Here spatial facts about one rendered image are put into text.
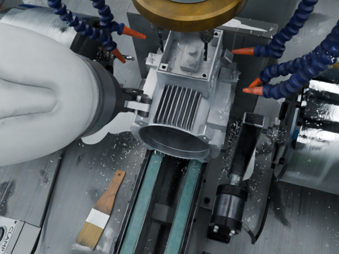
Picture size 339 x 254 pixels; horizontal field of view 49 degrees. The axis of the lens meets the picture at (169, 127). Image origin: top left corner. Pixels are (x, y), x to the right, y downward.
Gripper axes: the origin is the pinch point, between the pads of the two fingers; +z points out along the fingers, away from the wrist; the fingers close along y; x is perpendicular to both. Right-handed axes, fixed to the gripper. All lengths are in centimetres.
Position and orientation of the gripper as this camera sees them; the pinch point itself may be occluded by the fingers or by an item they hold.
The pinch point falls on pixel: (132, 98)
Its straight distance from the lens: 61.6
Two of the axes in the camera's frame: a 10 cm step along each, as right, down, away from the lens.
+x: -2.2, 9.7, 1.1
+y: -9.6, -2.4, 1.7
